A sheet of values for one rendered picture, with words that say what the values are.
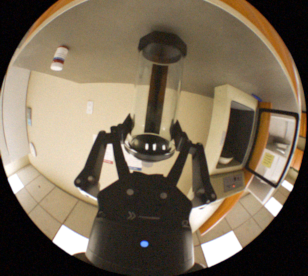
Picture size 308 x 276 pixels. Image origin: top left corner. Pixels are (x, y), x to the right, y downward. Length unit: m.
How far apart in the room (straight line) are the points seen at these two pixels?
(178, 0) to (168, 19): 0.05
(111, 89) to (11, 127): 2.22
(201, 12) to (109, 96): 0.82
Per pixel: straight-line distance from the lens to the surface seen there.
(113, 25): 0.26
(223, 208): 1.05
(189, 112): 0.86
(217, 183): 0.59
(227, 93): 0.52
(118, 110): 0.84
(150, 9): 0.21
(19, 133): 2.59
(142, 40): 0.21
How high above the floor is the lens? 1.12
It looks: 8 degrees up
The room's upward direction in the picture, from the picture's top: 173 degrees counter-clockwise
